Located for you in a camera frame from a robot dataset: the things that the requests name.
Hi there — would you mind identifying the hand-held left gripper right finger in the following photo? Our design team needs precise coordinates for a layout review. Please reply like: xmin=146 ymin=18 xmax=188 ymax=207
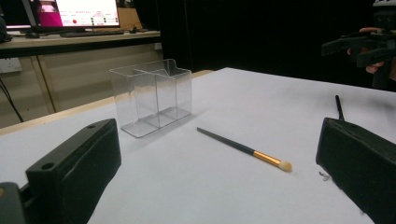
xmin=315 ymin=117 xmax=396 ymax=224

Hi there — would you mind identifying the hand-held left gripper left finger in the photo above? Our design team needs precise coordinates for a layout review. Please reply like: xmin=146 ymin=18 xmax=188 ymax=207
xmin=25 ymin=118 xmax=122 ymax=224

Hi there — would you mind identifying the gold ferrule makeup brush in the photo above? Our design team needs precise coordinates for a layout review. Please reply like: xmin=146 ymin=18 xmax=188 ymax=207
xmin=196 ymin=126 xmax=293 ymax=173

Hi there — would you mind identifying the clear acrylic organizer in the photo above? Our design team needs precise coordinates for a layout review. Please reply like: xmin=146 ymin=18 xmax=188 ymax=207
xmin=108 ymin=58 xmax=193 ymax=139

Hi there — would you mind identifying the black curtain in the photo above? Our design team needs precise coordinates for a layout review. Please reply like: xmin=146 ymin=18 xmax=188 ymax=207
xmin=157 ymin=0 xmax=396 ymax=91

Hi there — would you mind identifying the long beige desk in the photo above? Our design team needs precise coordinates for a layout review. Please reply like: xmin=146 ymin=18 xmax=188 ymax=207
xmin=0 ymin=30 xmax=163 ymax=60

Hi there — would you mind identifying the white table cover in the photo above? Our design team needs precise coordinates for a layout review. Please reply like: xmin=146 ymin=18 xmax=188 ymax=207
xmin=0 ymin=67 xmax=396 ymax=224

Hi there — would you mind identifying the black keyboard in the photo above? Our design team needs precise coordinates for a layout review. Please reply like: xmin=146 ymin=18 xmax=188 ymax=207
xmin=59 ymin=29 xmax=125 ymax=38

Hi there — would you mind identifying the lit computer monitor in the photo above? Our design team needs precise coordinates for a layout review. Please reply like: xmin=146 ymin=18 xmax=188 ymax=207
xmin=21 ymin=0 xmax=121 ymax=34

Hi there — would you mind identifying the brown cardboard box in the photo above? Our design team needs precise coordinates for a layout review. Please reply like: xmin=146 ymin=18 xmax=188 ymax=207
xmin=116 ymin=7 xmax=145 ymax=32

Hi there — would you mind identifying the dark computer monitor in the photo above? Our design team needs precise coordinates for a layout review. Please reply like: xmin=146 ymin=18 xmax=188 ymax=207
xmin=0 ymin=0 xmax=33 ymax=31

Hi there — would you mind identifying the black hanging cable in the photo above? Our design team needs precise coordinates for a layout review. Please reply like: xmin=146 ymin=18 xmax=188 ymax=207
xmin=0 ymin=78 xmax=25 ymax=123

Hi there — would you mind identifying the white wall socket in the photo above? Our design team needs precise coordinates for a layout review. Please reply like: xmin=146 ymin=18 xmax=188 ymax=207
xmin=0 ymin=57 xmax=23 ymax=75

